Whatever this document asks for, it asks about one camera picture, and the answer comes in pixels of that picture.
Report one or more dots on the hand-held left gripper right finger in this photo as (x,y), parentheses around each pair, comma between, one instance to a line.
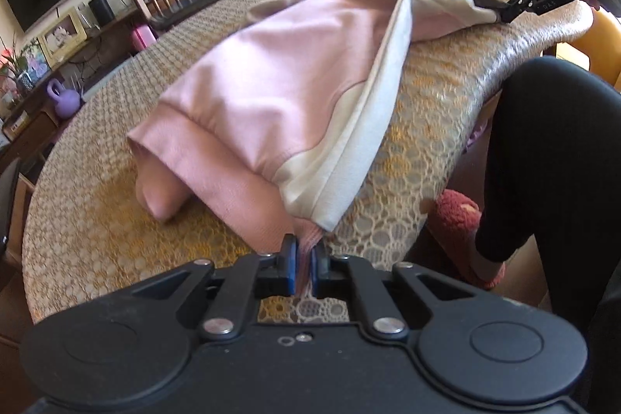
(315,273)

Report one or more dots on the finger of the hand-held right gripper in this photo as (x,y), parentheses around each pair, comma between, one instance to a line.
(512,11)

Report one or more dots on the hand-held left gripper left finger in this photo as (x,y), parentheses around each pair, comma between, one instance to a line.
(290,268)

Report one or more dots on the pink white grey sweatshirt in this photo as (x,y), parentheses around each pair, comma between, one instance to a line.
(271,79)

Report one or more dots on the yellow chair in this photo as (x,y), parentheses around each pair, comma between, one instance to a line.
(601,45)

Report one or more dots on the person's leg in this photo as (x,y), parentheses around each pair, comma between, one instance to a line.
(548,152)

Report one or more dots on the red fuzzy slipper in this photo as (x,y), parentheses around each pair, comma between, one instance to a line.
(456,220)

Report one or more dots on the pink plastic object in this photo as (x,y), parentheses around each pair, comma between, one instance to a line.
(143,38)

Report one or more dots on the purple kettlebell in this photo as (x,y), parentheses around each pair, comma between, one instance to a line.
(65,101)

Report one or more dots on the wooden television console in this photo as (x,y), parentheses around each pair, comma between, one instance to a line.
(24,137)

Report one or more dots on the black cylindrical speaker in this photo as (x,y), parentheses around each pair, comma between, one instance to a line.
(102,9)

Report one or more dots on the pink illustrated picture card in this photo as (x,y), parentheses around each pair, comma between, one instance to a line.
(36,62)

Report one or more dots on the pink flowers in pot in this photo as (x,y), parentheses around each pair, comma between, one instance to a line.
(14,65)

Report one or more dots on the yellow photo frame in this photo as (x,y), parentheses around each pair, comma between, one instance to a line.
(63,33)

